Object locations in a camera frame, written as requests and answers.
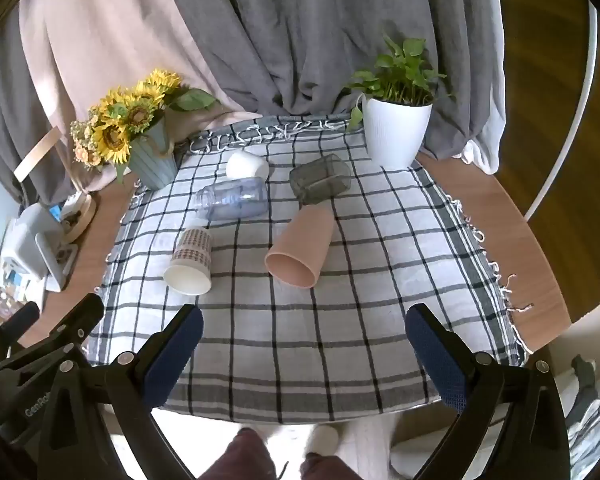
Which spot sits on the person's right leg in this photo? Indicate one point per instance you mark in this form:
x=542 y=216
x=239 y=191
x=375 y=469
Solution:
x=322 y=467

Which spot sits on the clear bluish glass cup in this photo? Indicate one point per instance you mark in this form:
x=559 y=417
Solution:
x=235 y=201

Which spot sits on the green leafy plant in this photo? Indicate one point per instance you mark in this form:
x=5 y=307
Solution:
x=405 y=75

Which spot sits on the white ceramic cup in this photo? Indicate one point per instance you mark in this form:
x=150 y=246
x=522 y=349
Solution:
x=245 y=165

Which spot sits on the white sheer curtain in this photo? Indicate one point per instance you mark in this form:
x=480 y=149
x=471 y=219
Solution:
x=480 y=156

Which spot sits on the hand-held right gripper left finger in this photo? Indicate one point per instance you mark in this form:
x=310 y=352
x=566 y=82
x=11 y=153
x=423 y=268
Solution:
x=172 y=360

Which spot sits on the grey square glass cup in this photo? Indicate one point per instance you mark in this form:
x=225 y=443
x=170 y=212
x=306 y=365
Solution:
x=320 y=177

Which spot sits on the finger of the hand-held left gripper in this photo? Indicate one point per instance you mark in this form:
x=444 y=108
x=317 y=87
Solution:
x=17 y=320
x=77 y=322

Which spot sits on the beige curtain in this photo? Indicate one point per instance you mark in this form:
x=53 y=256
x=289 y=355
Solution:
x=95 y=35

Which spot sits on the white desk device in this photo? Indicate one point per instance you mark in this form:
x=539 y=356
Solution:
x=35 y=240

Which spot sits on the patterned paper cup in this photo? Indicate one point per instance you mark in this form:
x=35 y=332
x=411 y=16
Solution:
x=192 y=252

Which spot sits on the blue-green ribbed vase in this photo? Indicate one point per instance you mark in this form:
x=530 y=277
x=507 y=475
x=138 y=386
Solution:
x=152 y=166

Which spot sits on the person's left leg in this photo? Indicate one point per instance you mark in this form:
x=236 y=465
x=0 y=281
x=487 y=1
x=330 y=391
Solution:
x=247 y=457

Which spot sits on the grey curtain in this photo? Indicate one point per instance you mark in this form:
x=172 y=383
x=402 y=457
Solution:
x=300 y=35

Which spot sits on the round wooden stand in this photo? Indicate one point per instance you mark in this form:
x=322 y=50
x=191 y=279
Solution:
x=80 y=215

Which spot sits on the white curved tube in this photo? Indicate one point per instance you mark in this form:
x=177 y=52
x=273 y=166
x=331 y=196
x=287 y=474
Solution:
x=587 y=85

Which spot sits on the checked fringed tablecloth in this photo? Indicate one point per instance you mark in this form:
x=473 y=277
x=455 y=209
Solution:
x=305 y=340

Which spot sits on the pink plastic cup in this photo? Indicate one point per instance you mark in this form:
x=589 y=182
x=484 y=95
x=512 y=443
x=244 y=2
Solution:
x=305 y=245

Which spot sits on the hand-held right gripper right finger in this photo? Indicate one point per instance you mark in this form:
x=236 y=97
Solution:
x=437 y=360

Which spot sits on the person's leg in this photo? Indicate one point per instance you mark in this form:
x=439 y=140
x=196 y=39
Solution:
x=247 y=457
x=322 y=467

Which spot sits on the white ribbed plant pot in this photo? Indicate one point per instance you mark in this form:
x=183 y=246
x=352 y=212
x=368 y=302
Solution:
x=395 y=130

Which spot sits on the sunflower bouquet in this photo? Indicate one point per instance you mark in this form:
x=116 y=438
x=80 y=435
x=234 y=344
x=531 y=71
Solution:
x=127 y=115

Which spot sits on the white slipper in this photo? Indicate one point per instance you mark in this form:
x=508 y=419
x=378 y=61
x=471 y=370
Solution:
x=322 y=439

